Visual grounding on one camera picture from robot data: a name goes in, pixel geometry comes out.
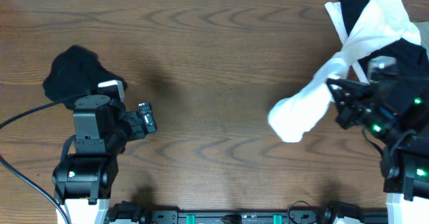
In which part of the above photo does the white robot print t-shirt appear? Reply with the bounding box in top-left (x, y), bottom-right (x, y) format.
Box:
top-left (267, 0), bottom-right (421, 143)

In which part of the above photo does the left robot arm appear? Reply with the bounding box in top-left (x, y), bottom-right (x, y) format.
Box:
top-left (53, 95), bottom-right (157, 223)

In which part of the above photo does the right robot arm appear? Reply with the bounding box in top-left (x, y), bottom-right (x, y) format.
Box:
top-left (326, 78), bottom-right (428, 223)

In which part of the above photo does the black t-shirt in pile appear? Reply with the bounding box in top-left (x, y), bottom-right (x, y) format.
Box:
top-left (335, 0), bottom-right (428, 77)

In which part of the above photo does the folded black garment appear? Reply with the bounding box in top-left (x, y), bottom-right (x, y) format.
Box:
top-left (42, 45), bottom-right (128, 111)

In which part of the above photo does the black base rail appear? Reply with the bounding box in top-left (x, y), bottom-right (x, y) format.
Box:
top-left (102, 201), bottom-right (388, 224)

